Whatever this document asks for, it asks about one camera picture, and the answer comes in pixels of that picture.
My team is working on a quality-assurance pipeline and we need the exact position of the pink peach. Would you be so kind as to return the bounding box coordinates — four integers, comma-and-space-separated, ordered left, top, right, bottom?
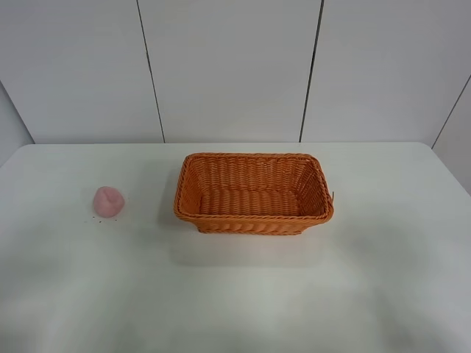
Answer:
93, 186, 125, 218

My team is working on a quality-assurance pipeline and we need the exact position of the orange woven basket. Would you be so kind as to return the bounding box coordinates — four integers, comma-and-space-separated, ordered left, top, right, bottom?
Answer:
174, 153, 334, 235

